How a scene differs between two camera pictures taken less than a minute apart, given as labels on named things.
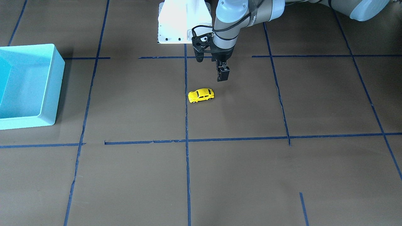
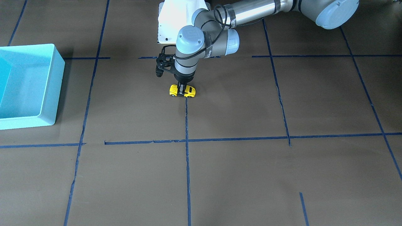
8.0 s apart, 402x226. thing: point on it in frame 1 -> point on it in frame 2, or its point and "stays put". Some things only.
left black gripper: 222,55 -> 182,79
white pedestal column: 176,18 stays put
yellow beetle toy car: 201,94 -> 191,91
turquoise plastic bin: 31,77 stays put
